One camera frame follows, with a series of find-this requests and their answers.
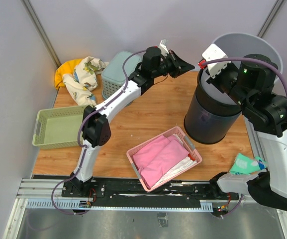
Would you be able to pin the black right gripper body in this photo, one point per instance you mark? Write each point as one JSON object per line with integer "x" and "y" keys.
{"x": 226, "y": 81}

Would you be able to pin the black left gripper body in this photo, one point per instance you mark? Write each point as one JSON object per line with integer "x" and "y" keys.
{"x": 164, "y": 68}

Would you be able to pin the grey bin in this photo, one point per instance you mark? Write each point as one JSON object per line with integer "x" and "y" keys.
{"x": 239, "y": 45}

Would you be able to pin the black round bin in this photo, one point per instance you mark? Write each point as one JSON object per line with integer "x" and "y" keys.
{"x": 207, "y": 120}

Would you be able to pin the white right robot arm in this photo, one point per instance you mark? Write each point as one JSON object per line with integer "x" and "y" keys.
{"x": 249, "y": 82}

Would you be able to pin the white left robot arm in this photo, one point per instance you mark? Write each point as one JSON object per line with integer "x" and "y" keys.
{"x": 95, "y": 131}

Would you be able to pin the light blue perforated basket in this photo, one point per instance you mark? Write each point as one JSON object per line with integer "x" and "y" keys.
{"x": 113, "y": 77}

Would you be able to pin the green patterned sock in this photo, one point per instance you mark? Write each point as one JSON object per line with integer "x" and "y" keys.
{"x": 244, "y": 165}

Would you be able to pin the white folded cloth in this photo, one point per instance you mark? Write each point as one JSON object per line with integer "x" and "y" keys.
{"x": 182, "y": 166}

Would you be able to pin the cream patterned cloth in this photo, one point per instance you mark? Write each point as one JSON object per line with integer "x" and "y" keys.
{"x": 81, "y": 83}

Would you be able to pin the pink perforated basket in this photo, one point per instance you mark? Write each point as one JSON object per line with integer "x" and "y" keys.
{"x": 134, "y": 150}

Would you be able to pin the pink folded cloth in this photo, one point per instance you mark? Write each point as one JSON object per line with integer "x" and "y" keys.
{"x": 156, "y": 158}

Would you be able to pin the yellow cloth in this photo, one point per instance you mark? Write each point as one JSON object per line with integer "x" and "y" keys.
{"x": 65, "y": 68}

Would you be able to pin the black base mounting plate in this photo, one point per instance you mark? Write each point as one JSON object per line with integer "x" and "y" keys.
{"x": 147, "y": 201}

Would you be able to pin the green perforated tray basket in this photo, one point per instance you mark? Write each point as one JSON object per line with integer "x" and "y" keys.
{"x": 57, "y": 127}

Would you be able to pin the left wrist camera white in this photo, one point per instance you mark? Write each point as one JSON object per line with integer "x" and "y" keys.
{"x": 163, "y": 47}

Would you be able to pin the aluminium frame rail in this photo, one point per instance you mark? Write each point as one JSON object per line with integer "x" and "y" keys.
{"x": 26, "y": 189}

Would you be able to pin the grey cable duct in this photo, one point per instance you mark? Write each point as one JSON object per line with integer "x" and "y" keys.
{"x": 82, "y": 205}

